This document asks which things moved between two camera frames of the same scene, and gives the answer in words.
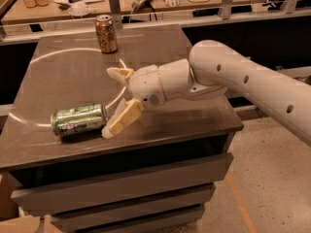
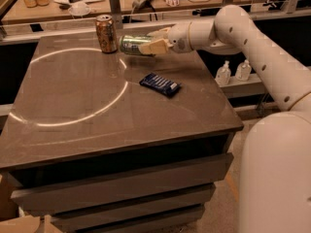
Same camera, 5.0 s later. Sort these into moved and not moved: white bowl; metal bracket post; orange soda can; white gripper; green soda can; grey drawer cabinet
Moved: white gripper; green soda can
Not moved: orange soda can; metal bracket post; white bowl; grey drawer cabinet
